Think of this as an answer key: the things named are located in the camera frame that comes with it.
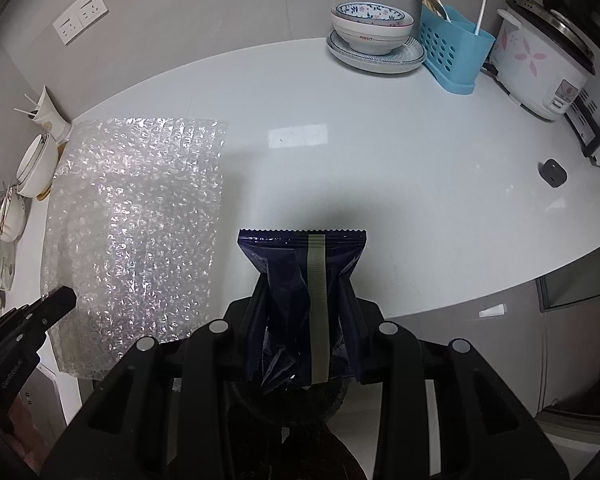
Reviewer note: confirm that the blue plastic utensil holder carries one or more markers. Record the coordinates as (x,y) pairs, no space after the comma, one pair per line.
(455,52)

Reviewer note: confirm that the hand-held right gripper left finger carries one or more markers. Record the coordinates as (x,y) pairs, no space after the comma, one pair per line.
(205,360)

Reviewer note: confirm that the round wooden coaster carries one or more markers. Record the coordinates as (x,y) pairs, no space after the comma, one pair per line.
(50,180)

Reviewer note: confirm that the clear bubble wrap sheet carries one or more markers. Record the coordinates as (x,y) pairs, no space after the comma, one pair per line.
(140,240)

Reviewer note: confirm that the white bowl with pink rim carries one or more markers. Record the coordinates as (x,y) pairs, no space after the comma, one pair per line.
(370,35)

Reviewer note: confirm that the dark blue snack packet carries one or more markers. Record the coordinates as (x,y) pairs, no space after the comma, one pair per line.
(300,310)

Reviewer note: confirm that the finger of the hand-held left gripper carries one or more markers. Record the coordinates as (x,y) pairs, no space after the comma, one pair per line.
(55,307)

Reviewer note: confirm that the white floral rice cooker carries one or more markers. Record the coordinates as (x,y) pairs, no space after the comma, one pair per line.
(535,65)

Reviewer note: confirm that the pale green patterned disc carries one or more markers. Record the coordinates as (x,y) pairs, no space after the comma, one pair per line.
(5,265)

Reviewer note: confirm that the white thin stick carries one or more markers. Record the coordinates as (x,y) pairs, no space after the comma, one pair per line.
(25,112)
(31,103)

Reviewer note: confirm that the dark mesh trash bin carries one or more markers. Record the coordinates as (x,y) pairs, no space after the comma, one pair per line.
(290,405)

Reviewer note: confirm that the white paper scrap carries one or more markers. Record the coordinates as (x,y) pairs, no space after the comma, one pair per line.
(492,311)

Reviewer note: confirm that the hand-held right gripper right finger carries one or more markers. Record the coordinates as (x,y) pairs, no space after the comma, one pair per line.
(405,360)

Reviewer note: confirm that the metal spoon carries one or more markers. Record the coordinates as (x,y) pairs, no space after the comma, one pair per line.
(437,7)

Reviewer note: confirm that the white paper cup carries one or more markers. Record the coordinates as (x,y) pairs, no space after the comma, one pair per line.
(52,120)

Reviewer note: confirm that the floral patterned bowl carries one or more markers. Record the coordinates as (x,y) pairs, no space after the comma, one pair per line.
(370,12)

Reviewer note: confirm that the small grey case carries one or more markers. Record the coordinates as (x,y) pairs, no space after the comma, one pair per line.
(552,172)

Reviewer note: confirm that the white double wall socket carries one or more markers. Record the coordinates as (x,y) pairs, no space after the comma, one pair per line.
(80,15)

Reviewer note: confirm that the white plastic stick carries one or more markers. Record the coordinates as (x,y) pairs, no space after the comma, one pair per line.
(482,7)

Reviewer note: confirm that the white ceramic bowl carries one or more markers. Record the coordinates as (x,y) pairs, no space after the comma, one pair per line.
(35,165)

